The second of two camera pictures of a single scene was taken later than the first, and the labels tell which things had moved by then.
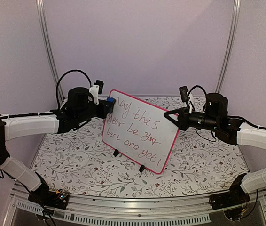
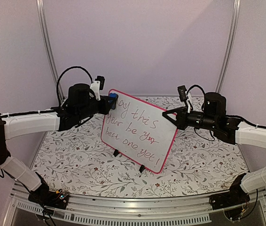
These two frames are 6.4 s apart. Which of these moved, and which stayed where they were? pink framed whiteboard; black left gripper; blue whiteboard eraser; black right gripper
Moved: blue whiteboard eraser
Stayed: black left gripper; pink framed whiteboard; black right gripper
